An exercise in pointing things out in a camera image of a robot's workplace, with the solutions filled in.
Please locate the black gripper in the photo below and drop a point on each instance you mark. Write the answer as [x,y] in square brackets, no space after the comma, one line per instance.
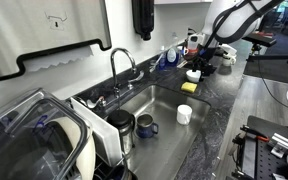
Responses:
[204,63]

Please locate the yellow sponge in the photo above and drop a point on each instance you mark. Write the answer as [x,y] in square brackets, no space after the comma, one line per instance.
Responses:
[189,87]

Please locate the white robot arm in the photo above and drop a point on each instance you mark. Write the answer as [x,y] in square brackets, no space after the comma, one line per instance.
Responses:
[237,18]

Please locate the white bowl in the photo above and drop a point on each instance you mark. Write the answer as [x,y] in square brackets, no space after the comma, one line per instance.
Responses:
[192,76]

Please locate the white plastic object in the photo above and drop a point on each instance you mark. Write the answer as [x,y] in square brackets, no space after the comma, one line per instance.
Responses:
[229,55]

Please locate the blue dish soap bottle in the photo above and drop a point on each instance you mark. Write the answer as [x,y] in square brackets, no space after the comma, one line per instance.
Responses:
[171,57]

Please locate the glass jar with white utensils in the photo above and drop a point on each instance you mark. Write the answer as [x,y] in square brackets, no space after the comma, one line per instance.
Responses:
[160,61]

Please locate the white ceramic mug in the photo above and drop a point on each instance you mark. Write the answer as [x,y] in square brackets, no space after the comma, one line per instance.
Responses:
[184,115]

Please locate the stainless steel sink basin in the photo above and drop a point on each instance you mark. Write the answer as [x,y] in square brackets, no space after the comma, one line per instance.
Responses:
[170,133]

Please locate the blue metal mug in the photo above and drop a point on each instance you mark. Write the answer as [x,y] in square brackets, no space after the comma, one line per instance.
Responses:
[146,126]

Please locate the chrome gooseneck faucet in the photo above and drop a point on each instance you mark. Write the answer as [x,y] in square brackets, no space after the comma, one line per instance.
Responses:
[114,66]

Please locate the black glass french press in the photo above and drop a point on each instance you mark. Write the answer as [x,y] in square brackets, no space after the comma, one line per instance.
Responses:
[122,130]

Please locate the black perforated breadboard table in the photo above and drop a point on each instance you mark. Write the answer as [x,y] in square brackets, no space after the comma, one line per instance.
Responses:
[260,160]

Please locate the white cutting board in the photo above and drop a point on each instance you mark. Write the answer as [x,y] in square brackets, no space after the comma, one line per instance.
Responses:
[97,131]

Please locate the black dish rack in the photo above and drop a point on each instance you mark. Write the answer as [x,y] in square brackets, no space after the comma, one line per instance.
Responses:
[112,171]

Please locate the white round plate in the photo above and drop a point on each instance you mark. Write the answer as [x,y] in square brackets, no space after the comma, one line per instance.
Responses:
[84,150]

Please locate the steel paper towel dispenser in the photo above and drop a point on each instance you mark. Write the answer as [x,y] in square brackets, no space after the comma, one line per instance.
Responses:
[44,30]

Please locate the clear plastic container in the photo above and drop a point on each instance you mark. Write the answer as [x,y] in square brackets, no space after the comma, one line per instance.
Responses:
[24,140]

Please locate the white camera box orange tape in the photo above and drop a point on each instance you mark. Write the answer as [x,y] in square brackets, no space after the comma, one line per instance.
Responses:
[193,41]

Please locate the black wall soap dispenser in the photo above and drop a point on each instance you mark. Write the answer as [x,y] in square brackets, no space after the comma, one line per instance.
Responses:
[143,18]

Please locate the aluminium bracket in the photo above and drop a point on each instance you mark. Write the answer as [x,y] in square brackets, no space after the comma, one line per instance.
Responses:
[285,145]

